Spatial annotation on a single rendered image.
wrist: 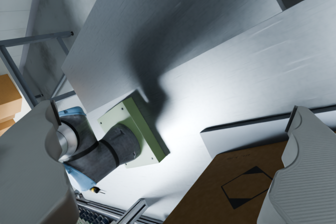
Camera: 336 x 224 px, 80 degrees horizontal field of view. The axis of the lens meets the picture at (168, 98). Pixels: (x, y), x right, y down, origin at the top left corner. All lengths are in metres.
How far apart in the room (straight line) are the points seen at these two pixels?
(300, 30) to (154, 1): 0.33
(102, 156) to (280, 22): 0.59
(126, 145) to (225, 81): 0.41
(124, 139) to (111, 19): 0.40
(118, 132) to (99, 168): 0.14
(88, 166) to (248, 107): 0.48
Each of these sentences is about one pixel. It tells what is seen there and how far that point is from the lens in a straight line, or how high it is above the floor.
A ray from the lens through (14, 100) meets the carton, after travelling 2.25.
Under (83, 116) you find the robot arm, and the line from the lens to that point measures 0.68.
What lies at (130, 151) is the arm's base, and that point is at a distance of 0.74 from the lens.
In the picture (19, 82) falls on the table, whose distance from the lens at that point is 2.25.
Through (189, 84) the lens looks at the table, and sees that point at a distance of 0.54.
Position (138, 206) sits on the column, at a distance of 1.06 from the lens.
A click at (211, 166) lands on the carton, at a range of 0.53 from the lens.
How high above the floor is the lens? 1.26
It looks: 44 degrees down
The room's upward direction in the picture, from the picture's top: 121 degrees counter-clockwise
